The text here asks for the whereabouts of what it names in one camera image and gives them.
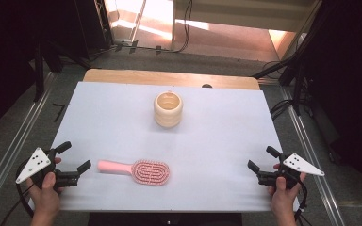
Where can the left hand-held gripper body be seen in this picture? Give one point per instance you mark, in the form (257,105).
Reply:
(34,164)

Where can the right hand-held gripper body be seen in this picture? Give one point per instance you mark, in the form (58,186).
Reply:
(301,164)

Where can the pink hairbrush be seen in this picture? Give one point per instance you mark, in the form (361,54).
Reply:
(147,172)

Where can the cream ribbed cup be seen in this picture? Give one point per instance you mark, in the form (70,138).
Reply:
(168,114)

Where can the person's left hand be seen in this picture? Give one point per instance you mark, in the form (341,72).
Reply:
(45,201)

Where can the person's right hand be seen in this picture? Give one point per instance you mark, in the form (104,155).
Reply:
(283,201)

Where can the black metal stand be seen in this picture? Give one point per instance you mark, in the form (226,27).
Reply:
(38,72)
(297,91)

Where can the small dark knob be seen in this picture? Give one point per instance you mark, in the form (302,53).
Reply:
(206,85)

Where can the dark curtain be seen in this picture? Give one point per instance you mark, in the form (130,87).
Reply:
(6,47)
(348,78)

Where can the light wooden pole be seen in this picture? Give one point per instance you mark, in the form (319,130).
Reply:
(139,19)

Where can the metal floor rail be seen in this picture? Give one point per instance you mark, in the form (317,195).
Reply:
(15,147)
(314,163)

